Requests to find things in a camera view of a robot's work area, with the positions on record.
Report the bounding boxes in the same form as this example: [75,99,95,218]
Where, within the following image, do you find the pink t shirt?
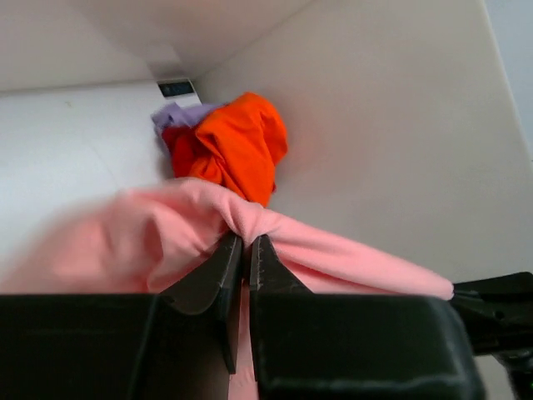
[0,177,455,400]

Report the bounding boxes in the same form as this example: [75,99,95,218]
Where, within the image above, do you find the orange t shirt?
[190,92,288,207]

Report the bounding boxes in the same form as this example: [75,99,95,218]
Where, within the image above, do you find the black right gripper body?
[451,272,533,358]

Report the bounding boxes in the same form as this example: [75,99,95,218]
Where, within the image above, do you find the lavender t shirt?
[151,102,224,139]

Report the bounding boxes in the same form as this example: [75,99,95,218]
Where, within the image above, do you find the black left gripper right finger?
[249,235,311,294]

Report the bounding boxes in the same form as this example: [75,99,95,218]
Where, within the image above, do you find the red t shirt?
[162,126,198,178]

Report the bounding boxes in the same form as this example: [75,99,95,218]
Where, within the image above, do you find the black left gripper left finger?
[160,232,243,322]

